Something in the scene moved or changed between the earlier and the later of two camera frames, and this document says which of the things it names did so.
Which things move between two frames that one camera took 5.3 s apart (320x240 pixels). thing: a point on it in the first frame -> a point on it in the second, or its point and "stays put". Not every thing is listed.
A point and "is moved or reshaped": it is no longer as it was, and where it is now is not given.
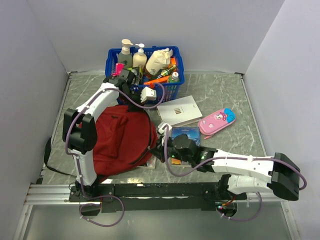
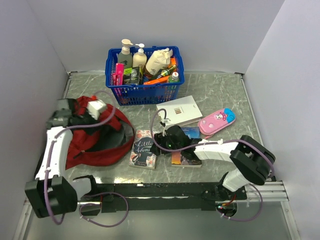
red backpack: [125, 139] is moved or reshaped
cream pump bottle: [139, 58] stays put
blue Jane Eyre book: [193, 133] stays put
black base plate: [152, 197] stays put
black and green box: [133, 76] stays put
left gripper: [142, 100] -> [94, 115]
